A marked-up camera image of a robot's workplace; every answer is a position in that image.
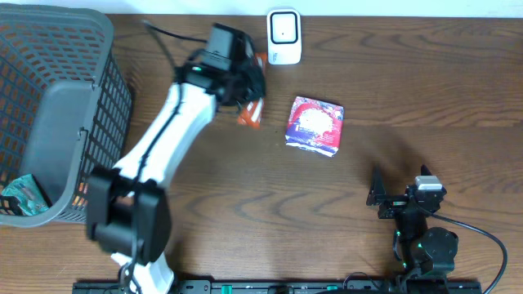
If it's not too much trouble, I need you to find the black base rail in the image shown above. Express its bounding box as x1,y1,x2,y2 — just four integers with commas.
73,278,483,294

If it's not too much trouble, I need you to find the white barcode scanner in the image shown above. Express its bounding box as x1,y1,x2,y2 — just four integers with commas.
266,9,302,65

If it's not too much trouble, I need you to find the orange snack bar wrapper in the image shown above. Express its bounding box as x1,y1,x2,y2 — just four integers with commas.
237,52,267,129

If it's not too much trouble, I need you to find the teal snack packet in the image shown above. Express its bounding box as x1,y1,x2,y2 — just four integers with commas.
1,174,50,216

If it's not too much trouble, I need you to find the pink purple floral pad pack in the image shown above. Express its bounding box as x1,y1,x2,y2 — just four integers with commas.
285,96,344,158

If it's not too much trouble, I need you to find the grey plastic shopping basket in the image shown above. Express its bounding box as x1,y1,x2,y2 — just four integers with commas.
1,3,134,227

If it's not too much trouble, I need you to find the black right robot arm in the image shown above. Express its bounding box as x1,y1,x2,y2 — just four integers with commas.
366,166,458,293

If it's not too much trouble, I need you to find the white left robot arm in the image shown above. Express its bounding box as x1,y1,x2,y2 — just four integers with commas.
86,27,266,293

